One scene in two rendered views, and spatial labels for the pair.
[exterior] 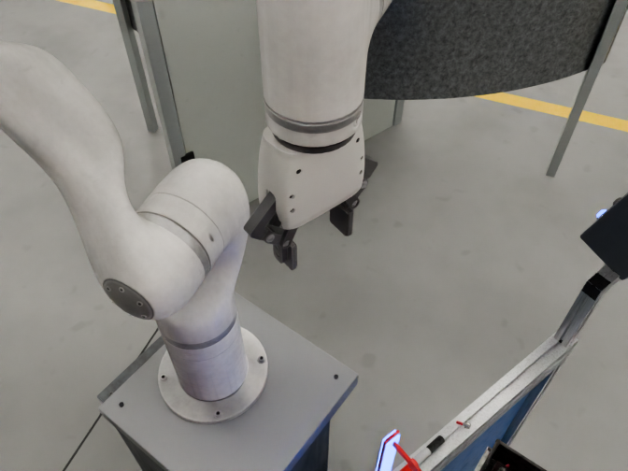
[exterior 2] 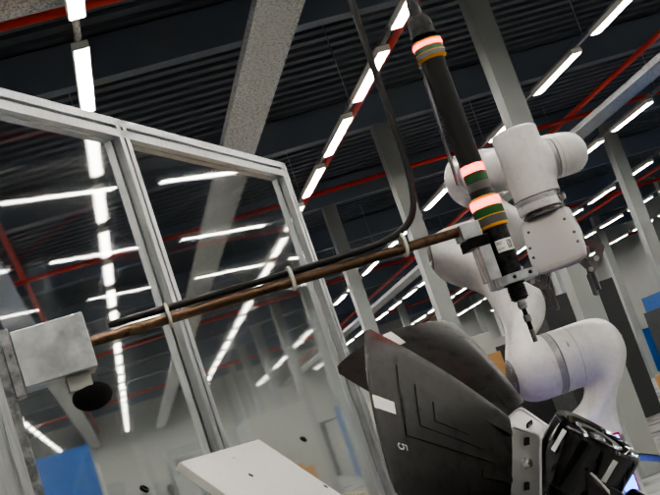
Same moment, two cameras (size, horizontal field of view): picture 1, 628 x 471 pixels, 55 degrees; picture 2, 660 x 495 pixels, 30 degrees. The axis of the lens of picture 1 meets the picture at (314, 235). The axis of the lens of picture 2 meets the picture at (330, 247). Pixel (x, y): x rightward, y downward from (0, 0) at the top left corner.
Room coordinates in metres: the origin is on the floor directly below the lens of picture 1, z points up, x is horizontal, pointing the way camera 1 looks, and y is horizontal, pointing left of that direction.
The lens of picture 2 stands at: (-1.12, -1.59, 1.32)
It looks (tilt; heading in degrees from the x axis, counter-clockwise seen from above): 9 degrees up; 56
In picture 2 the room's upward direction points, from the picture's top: 19 degrees counter-clockwise
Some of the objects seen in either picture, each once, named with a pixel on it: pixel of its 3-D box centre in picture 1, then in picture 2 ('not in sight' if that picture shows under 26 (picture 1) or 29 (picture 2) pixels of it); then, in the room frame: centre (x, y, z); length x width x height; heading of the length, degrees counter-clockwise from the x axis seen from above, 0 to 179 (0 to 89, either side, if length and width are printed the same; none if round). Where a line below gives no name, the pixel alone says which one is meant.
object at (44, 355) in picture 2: not in sight; (48, 355); (-0.58, -0.13, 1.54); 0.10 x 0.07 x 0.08; 163
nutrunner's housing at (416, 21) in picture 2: not in sight; (464, 146); (0.02, -0.31, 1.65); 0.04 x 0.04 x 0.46
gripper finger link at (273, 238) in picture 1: (275, 246); (543, 294); (0.38, 0.04, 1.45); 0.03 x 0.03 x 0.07; 38
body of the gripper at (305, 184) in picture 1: (313, 161); (552, 238); (0.42, 0.00, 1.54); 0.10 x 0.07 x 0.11; 128
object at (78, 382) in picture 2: not in sight; (90, 391); (-0.55, -0.14, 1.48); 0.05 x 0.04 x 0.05; 163
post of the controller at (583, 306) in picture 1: (580, 311); not in sight; (0.63, -0.51, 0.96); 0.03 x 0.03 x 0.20; 38
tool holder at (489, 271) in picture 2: not in sight; (496, 251); (0.01, -0.31, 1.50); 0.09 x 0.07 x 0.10; 163
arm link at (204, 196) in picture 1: (195, 249); (587, 384); (0.53, 0.16, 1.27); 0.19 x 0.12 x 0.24; 156
